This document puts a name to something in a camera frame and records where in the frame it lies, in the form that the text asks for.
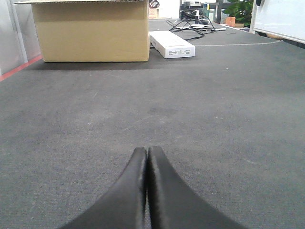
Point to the large cardboard box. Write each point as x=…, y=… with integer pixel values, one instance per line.
x=91, y=30

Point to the white flat carton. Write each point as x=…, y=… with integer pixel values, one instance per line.
x=169, y=45

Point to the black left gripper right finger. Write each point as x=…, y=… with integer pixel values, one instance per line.
x=173, y=204

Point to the green potted plant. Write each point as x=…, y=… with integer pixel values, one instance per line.
x=241, y=10

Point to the white board panel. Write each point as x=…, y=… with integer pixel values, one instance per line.
x=283, y=18

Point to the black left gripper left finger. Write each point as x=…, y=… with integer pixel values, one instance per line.
x=123, y=205

